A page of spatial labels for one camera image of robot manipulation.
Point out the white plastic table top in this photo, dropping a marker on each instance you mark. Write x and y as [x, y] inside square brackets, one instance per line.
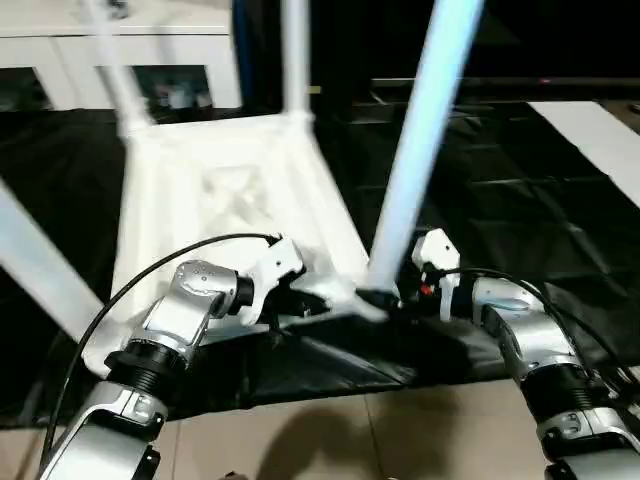
[230, 180]

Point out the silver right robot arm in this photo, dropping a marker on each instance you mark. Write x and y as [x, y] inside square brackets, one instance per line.
[520, 320]

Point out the black plastic mat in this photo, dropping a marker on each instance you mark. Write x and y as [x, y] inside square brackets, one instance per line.
[520, 220]

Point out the dark robot torso part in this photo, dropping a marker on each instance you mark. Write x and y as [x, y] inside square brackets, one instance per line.
[232, 475]

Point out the white flat board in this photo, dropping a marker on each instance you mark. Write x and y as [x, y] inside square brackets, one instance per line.
[600, 140]

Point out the black flat screen television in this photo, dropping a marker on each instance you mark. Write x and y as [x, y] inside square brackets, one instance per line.
[540, 40]

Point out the white glass-door cabinet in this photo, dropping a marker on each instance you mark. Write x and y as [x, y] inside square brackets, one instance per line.
[100, 45]

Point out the small grey cabinet ornament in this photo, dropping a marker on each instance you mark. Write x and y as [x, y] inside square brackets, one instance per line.
[118, 6]

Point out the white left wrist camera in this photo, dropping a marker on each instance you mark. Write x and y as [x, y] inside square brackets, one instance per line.
[275, 265]

